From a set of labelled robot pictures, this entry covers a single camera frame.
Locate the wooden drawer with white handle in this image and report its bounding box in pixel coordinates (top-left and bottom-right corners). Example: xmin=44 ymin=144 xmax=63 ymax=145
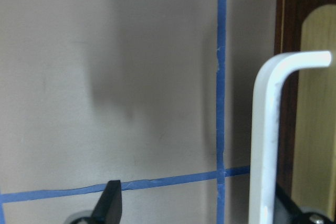
xmin=248 ymin=0 xmax=335 ymax=223

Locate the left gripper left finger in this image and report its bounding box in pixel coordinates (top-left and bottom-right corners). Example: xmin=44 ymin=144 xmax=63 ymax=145
xmin=91 ymin=180 xmax=122 ymax=221

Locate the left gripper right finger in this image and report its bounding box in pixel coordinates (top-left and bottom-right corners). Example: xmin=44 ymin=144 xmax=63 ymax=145
xmin=274 ymin=183 xmax=312 ymax=224

